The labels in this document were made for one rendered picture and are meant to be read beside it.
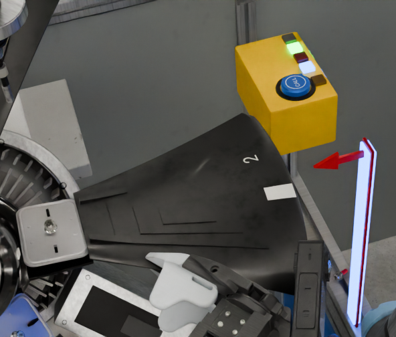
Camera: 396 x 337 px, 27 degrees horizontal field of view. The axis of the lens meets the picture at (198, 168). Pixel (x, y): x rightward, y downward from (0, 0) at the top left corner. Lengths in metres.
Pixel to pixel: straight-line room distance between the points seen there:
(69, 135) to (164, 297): 0.72
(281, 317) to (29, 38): 0.35
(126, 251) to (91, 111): 0.88
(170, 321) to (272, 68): 0.50
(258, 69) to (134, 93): 0.53
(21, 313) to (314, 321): 0.32
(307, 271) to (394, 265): 1.55
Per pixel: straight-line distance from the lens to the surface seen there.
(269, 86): 1.18
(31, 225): 0.88
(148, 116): 1.74
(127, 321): 0.98
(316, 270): 0.79
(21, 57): 0.82
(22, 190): 0.97
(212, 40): 1.66
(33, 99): 1.56
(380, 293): 2.28
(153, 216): 0.86
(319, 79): 1.18
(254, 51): 1.24
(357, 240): 1.03
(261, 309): 0.76
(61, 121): 1.50
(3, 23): 0.67
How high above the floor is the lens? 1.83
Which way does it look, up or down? 45 degrees down
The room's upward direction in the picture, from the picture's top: 7 degrees counter-clockwise
